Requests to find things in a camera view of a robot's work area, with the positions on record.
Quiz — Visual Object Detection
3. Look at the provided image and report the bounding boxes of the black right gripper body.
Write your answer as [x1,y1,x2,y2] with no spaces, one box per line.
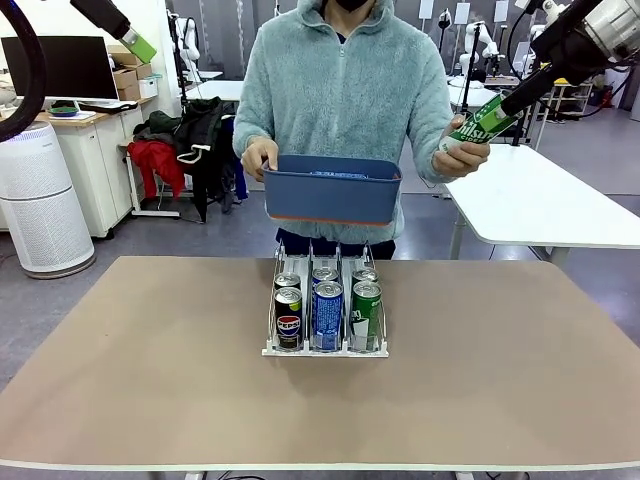
[530,3,609,85]

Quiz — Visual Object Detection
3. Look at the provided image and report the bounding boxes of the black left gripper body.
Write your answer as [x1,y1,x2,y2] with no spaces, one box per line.
[69,0,133,39]

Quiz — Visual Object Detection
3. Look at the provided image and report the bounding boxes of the dark blue plastic bin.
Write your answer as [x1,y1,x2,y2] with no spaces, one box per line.
[260,154,404,228]

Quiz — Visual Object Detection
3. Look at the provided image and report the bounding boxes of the person's left forearm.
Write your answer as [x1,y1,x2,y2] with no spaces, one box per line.
[412,124,462,184]

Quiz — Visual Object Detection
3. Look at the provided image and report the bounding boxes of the person's right forearm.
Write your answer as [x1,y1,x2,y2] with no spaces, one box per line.
[232,94,275,152]

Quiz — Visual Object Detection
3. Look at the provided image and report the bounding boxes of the white can dispenser rack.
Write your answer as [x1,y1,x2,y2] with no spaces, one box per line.
[261,238,390,359]

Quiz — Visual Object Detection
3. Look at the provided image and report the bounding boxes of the person's left hand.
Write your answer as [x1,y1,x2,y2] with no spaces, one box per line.
[432,114,492,179]

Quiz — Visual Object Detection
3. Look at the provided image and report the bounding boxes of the person's right hand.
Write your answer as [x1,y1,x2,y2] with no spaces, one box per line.
[240,138,281,182]

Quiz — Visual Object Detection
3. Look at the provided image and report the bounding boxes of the wooden shelf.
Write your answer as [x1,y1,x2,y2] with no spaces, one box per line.
[542,82,595,122]

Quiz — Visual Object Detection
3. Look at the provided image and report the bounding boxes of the black computer monitor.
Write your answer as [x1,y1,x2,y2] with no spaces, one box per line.
[0,35,120,101]

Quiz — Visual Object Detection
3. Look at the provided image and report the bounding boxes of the black keyboard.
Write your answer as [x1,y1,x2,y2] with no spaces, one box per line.
[79,99,139,113]

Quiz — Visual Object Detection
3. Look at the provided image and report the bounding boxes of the dark green garment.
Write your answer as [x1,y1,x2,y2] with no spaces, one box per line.
[133,109,177,144]

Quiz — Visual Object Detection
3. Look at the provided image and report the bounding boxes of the large white side table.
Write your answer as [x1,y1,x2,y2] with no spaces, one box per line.
[429,142,640,274]

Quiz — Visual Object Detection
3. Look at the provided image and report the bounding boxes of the red jacket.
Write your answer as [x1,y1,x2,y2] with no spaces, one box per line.
[126,139,188,199]

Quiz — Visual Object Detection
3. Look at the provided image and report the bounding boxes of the white desk cabinet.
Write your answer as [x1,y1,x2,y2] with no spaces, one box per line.
[48,97,152,239]

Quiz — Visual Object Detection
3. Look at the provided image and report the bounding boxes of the blue garment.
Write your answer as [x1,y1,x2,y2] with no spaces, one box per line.
[233,164,250,202]

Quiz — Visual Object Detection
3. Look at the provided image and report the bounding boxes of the white air purifier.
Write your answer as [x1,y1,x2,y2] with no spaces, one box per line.
[0,119,96,280]

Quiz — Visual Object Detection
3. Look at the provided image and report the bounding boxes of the person in teal fleece jacket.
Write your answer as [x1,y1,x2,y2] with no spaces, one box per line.
[232,0,464,261]

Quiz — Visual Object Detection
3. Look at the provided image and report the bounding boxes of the dark blue trousers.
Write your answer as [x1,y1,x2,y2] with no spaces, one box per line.
[276,227,397,261]

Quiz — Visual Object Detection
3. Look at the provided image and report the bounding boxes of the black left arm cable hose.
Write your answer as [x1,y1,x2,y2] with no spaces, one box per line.
[0,0,48,144]

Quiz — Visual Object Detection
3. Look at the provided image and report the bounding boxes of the white desk frame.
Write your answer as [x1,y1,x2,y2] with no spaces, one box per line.
[118,142,182,219]

